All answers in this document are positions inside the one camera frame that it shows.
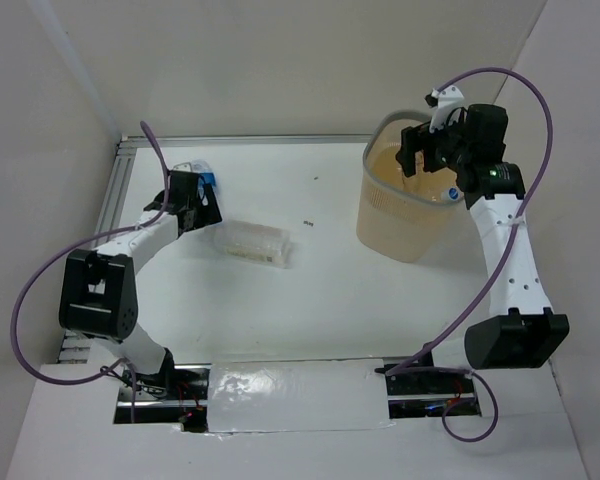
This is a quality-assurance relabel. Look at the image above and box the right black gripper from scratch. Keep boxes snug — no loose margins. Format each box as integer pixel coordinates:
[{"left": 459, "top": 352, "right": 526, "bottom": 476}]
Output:
[{"left": 396, "top": 107, "right": 473, "bottom": 177}]

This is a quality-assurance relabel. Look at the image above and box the blue label plastic bottle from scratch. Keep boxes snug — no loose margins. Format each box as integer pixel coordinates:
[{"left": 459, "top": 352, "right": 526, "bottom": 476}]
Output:
[{"left": 173, "top": 159, "right": 217, "bottom": 202}]

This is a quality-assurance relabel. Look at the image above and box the large clear square bottle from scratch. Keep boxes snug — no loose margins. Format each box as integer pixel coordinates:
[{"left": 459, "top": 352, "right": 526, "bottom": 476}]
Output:
[{"left": 213, "top": 220, "right": 292, "bottom": 268}]

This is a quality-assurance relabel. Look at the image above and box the beige mesh waste bin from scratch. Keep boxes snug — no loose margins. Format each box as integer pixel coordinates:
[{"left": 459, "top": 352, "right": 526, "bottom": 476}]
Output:
[{"left": 356, "top": 110, "right": 463, "bottom": 263}]

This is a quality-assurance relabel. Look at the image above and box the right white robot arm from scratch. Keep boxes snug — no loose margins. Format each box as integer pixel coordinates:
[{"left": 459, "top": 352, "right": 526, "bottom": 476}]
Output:
[{"left": 396, "top": 104, "right": 570, "bottom": 370}]

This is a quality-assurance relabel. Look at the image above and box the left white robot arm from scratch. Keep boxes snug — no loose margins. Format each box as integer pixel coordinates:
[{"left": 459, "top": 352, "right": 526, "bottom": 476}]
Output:
[{"left": 59, "top": 169, "right": 222, "bottom": 399}]

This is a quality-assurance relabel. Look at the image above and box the glossy white tape sheet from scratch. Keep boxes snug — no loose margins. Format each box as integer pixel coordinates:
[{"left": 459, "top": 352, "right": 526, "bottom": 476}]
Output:
[{"left": 207, "top": 359, "right": 392, "bottom": 434}]

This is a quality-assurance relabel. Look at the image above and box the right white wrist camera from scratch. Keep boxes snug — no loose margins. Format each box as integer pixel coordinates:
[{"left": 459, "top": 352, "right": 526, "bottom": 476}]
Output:
[{"left": 425, "top": 85, "right": 465, "bottom": 133}]

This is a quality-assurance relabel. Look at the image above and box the aluminium frame rail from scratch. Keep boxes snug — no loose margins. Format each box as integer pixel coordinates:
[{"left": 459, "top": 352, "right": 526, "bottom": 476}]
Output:
[{"left": 57, "top": 134, "right": 370, "bottom": 364}]

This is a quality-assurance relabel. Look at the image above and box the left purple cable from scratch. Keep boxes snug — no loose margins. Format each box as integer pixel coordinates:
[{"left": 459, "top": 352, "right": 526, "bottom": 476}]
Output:
[{"left": 10, "top": 121, "right": 174, "bottom": 426}]

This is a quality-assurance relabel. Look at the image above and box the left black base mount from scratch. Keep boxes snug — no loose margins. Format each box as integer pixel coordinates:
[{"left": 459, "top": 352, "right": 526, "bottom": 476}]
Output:
[{"left": 108, "top": 365, "right": 210, "bottom": 433}]

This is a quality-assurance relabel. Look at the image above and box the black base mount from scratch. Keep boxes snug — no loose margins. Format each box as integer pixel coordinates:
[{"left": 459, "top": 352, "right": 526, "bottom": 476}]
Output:
[
  {"left": 375, "top": 361, "right": 481, "bottom": 420},
  {"left": 108, "top": 365, "right": 210, "bottom": 433}
]

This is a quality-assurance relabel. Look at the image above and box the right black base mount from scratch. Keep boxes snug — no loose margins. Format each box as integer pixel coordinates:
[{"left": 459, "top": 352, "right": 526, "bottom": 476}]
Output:
[{"left": 375, "top": 361, "right": 481, "bottom": 420}]

